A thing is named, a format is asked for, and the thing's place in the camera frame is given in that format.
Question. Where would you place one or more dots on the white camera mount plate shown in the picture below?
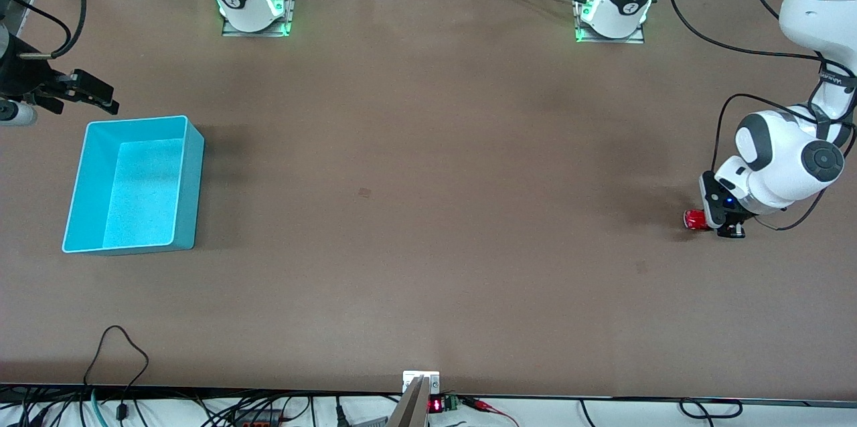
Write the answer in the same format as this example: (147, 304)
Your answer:
(410, 377)

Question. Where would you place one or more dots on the red digit display module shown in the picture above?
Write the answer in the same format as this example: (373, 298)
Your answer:
(436, 405)

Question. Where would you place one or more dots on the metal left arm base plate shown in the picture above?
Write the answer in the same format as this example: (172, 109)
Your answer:
(636, 37)

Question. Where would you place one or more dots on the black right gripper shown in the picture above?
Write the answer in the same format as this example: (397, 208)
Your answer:
(21, 77)

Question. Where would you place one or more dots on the black orange power strip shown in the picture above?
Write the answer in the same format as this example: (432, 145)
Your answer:
(258, 417)

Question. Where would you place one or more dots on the blue plastic box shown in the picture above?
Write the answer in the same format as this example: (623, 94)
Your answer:
(144, 193)

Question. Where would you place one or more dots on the green terminal block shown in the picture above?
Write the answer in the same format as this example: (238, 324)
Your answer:
(452, 403)

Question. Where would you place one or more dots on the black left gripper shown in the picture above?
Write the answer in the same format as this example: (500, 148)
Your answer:
(736, 218)

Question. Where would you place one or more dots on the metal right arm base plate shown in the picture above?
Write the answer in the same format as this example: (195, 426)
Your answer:
(289, 5)

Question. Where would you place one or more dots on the red clip lead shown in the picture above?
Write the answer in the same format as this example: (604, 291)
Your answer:
(483, 405)

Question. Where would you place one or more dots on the aluminium camera mount bar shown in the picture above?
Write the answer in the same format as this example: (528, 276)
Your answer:
(412, 410)

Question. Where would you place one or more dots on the red beetle toy car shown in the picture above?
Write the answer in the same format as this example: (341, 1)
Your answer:
(695, 219)

